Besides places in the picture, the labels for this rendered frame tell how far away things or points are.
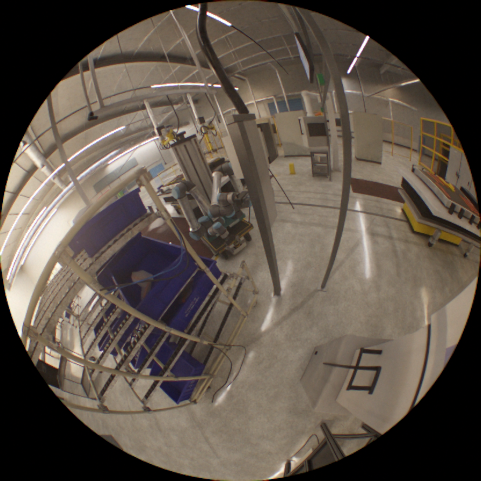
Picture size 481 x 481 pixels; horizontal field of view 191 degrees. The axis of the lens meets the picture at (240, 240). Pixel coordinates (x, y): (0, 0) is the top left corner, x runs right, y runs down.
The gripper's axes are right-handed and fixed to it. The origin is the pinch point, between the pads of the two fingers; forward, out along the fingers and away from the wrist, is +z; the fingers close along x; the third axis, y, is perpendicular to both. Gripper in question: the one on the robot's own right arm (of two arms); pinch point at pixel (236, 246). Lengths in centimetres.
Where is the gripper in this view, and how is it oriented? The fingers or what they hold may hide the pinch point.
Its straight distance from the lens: 157.8
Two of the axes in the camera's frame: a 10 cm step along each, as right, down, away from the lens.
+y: -5.0, -0.4, 8.7
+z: 6.1, 6.9, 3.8
